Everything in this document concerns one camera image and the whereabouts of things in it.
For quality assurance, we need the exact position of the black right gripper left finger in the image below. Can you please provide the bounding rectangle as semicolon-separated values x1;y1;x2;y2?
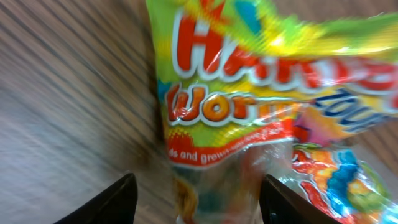
55;172;138;224

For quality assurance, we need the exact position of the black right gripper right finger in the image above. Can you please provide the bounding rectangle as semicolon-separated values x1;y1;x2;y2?
259;174;340;224

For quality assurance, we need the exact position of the green Haribo gummy bag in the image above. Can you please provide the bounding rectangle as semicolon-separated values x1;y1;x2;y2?
146;1;397;223

